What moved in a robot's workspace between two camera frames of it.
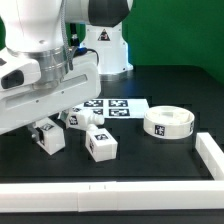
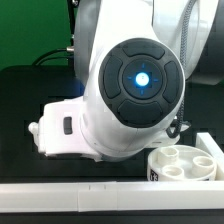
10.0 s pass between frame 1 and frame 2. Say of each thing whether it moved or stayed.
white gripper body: moved
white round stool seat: moved
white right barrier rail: stayed
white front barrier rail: stayed
